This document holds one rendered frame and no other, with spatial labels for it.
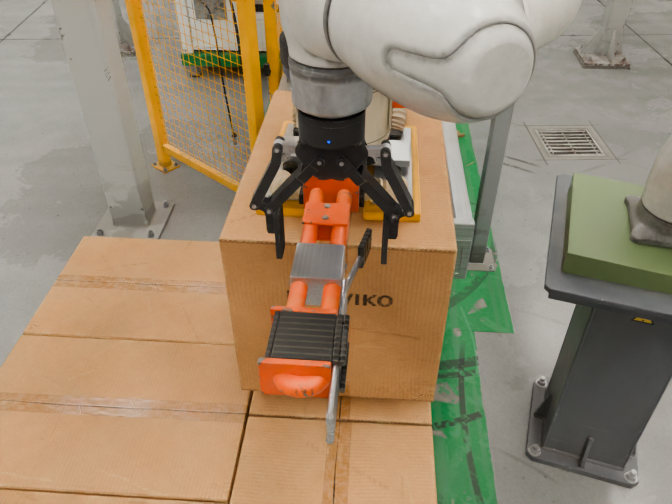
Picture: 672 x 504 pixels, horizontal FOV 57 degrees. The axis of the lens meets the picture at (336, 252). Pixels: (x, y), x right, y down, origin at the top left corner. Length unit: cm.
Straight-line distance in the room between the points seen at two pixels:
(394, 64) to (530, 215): 252
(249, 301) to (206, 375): 38
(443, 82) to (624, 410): 151
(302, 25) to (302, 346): 31
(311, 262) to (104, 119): 196
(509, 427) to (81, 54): 199
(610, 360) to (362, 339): 78
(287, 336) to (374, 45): 31
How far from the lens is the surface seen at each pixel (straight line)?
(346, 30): 53
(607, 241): 150
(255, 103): 248
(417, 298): 109
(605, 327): 166
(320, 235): 84
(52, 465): 142
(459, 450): 200
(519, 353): 230
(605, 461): 207
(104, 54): 251
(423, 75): 47
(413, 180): 116
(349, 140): 68
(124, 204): 284
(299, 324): 66
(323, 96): 64
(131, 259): 183
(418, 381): 126
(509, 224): 289
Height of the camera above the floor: 165
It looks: 39 degrees down
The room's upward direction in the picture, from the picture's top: straight up
